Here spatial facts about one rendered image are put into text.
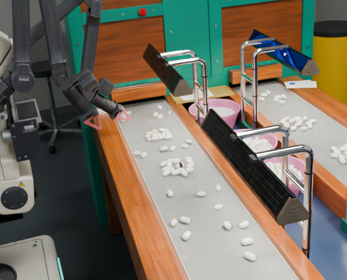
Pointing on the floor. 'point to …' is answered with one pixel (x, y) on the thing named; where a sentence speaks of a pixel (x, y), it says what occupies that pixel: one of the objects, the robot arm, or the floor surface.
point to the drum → (336, 58)
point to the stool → (41, 68)
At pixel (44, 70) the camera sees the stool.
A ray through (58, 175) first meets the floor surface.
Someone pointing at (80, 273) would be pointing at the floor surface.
